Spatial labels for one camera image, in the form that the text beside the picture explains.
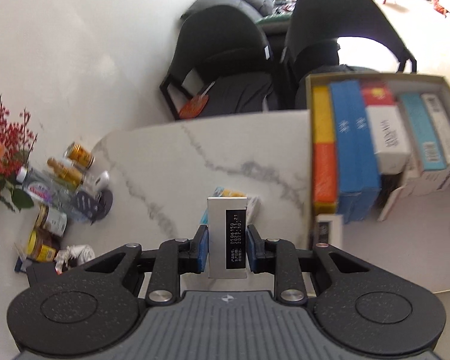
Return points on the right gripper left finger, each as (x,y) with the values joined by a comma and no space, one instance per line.
(172,259)

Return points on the white labelled jar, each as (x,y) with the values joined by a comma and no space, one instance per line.
(51,220)

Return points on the black chair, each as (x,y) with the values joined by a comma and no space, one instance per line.
(222,65)
(311,40)

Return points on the white navy medicine box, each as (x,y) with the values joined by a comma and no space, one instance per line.
(328,229)

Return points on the white Band box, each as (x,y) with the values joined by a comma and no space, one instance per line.
(390,138)

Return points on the white strawberry medicine box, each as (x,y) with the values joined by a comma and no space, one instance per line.
(227,245)

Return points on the blue flat box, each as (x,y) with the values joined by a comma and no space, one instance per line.
(359,182)

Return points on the yellow orange box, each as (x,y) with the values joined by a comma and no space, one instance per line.
(324,176)

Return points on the black chair right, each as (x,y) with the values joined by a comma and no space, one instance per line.
(311,40)

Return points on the red orange flower bouquet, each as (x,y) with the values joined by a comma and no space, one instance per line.
(17,141)

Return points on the gold can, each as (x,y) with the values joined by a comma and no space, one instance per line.
(75,152)

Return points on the red white box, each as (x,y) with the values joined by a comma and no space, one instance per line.
(376,93)

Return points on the black chair left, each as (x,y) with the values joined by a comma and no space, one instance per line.
(222,65)

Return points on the clear water bottle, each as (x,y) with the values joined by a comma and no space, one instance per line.
(43,188)

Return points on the yellow lid jar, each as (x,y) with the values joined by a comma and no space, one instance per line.
(42,246)

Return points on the tan cardboard storage box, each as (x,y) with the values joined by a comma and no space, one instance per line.
(403,233)

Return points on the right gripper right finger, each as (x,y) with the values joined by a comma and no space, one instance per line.
(279,258)

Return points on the light blue medicine box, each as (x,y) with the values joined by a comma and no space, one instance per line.
(422,134)

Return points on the white grey lettered box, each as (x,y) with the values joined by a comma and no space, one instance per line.
(436,175)

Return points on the rolled white cloth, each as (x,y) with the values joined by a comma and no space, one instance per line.
(73,256)

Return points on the black perforated stand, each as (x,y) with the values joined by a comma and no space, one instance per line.
(93,209)

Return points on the white small device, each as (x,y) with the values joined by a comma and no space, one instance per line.
(95,183)

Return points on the amber gold bottle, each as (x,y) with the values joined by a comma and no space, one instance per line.
(66,172)

